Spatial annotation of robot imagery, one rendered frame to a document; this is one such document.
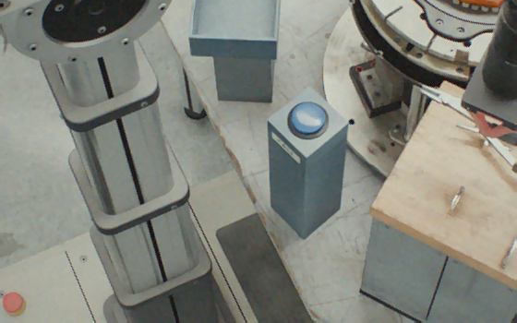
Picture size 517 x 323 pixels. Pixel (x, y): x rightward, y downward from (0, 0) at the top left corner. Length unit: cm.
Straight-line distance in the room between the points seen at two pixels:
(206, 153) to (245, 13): 108
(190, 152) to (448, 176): 127
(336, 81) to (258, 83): 12
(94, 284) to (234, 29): 82
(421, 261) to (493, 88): 30
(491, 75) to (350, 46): 60
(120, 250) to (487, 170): 51
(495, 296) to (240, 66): 50
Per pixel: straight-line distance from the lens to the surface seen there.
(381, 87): 160
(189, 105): 251
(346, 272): 154
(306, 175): 137
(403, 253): 134
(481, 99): 111
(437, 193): 128
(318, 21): 172
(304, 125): 133
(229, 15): 144
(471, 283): 133
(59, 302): 212
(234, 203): 215
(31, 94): 262
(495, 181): 130
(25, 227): 248
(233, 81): 160
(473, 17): 136
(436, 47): 134
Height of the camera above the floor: 222
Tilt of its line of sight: 63 degrees down
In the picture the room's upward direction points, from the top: 2 degrees counter-clockwise
